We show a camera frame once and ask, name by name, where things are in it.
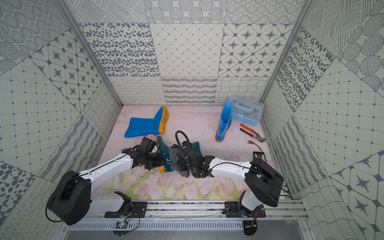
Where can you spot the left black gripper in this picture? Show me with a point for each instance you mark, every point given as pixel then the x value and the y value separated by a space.
pixel 157 156

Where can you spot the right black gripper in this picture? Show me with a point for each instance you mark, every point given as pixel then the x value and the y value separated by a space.
pixel 181 161

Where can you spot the green rubber boot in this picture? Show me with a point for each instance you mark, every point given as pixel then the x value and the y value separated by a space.
pixel 165 152

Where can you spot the blue rubber boot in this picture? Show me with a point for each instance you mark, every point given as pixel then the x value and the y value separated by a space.
pixel 141 127
pixel 224 121

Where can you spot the grey microfibre cloth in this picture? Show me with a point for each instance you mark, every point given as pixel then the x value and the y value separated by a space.
pixel 175 163

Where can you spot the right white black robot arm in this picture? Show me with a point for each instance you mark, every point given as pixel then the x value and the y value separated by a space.
pixel 264 182

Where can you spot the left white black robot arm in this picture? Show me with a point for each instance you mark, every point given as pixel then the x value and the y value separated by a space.
pixel 72 200

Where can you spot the light blue plastic toolbox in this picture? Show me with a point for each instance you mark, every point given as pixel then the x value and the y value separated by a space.
pixel 246 111

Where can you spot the white ventilation grille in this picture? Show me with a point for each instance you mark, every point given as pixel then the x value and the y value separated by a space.
pixel 154 225

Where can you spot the aluminium mounting rail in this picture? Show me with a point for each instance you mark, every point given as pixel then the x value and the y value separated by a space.
pixel 184 210

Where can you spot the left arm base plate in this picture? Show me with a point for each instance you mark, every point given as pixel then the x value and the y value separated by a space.
pixel 129 210

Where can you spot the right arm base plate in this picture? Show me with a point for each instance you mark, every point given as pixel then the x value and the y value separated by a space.
pixel 236 210

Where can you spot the orange handled pliers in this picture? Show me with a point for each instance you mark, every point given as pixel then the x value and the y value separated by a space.
pixel 252 133

